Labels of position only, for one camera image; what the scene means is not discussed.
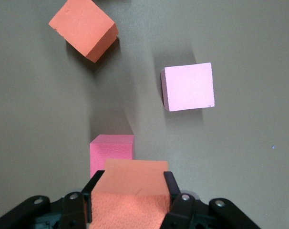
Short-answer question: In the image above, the pink foam cube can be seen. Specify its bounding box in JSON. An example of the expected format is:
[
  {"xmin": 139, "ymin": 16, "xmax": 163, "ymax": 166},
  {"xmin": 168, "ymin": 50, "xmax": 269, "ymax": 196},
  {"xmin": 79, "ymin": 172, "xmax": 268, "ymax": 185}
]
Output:
[{"xmin": 160, "ymin": 62, "xmax": 216, "ymax": 112}]

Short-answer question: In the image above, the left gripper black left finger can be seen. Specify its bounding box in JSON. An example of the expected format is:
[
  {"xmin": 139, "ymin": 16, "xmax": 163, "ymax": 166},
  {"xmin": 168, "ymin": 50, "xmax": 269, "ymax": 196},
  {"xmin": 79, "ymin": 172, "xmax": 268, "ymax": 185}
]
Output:
[{"xmin": 61, "ymin": 170, "xmax": 105, "ymax": 229}]

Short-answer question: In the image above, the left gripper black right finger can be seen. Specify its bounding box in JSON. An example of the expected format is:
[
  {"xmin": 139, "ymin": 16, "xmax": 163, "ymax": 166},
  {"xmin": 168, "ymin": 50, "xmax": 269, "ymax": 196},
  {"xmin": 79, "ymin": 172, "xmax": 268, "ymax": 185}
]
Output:
[{"xmin": 160, "ymin": 171, "xmax": 197, "ymax": 229}]

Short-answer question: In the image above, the red foam cube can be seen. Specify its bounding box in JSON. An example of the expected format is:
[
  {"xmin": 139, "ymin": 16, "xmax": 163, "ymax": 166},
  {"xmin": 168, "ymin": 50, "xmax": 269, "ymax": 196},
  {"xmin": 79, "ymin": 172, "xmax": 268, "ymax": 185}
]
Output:
[{"xmin": 89, "ymin": 134, "xmax": 135, "ymax": 178}]

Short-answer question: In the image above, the orange foam cube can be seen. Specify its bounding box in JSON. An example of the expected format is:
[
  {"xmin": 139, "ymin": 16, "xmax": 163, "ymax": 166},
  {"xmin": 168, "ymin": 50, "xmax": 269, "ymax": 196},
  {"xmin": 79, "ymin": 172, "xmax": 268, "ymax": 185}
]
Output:
[
  {"xmin": 48, "ymin": 0, "xmax": 118, "ymax": 63},
  {"xmin": 88, "ymin": 159, "xmax": 171, "ymax": 229}
]

